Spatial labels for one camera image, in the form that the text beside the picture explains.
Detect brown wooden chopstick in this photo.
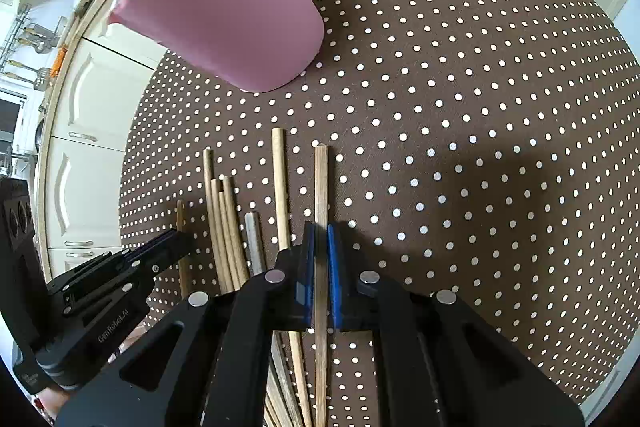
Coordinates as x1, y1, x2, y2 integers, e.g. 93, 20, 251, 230
176, 200, 190, 300

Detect dark window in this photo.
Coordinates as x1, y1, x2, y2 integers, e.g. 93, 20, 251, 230
0, 89, 28, 168

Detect grey metal chopstick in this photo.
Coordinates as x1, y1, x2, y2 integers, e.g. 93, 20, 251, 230
244, 212, 267, 278

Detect metal wall utensil rack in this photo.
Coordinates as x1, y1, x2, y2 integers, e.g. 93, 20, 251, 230
0, 2, 68, 94

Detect cream corner base cabinets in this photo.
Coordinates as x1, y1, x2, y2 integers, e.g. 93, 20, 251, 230
37, 38, 162, 279

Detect brown polka dot tablecloth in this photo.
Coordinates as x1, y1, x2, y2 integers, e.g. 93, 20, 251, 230
117, 0, 640, 427

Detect pink cup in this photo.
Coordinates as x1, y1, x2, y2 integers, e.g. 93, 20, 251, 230
106, 0, 326, 94

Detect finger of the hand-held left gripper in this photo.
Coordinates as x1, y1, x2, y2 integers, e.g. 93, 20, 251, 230
46, 228, 182, 294
61, 242, 196, 316

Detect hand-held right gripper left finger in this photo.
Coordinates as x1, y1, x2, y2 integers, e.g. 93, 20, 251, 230
55, 221, 317, 427

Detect metal slotted spatula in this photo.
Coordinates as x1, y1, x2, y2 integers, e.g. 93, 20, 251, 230
5, 66, 55, 92

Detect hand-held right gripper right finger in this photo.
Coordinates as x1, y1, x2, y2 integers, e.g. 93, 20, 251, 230
327, 222, 586, 427

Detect pale square wooden chopstick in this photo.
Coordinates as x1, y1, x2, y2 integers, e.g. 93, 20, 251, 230
312, 145, 330, 427

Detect bunch of wooden chopsticks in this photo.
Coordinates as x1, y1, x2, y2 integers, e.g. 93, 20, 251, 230
202, 128, 307, 427

